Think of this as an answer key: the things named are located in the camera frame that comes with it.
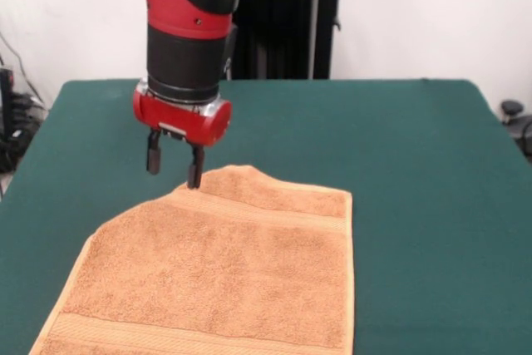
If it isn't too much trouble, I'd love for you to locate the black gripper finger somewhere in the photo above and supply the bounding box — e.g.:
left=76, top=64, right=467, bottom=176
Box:
left=186, top=144, right=205, bottom=190
left=145, top=129, right=163, bottom=175

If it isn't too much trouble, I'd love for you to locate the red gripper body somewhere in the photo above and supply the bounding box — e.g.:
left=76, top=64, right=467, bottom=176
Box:
left=132, top=91, right=234, bottom=148

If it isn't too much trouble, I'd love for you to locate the orange terry towel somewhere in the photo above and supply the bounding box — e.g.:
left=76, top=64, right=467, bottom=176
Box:
left=27, top=165, right=356, bottom=355

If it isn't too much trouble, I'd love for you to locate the black electronics box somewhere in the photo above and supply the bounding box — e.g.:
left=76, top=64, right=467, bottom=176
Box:
left=0, top=67, right=16, bottom=174

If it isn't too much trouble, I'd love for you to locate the dark green table cloth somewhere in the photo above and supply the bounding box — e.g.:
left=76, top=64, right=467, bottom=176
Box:
left=0, top=77, right=532, bottom=355

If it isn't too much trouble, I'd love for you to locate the black office chair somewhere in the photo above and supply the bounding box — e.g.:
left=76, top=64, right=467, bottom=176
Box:
left=500, top=99, right=532, bottom=165

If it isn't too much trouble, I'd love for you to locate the black cable bundle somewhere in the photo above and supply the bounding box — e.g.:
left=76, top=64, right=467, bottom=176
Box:
left=8, top=91, right=47, bottom=152

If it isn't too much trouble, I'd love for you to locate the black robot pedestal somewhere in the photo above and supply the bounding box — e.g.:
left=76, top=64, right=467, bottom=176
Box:
left=226, top=0, right=359, bottom=81

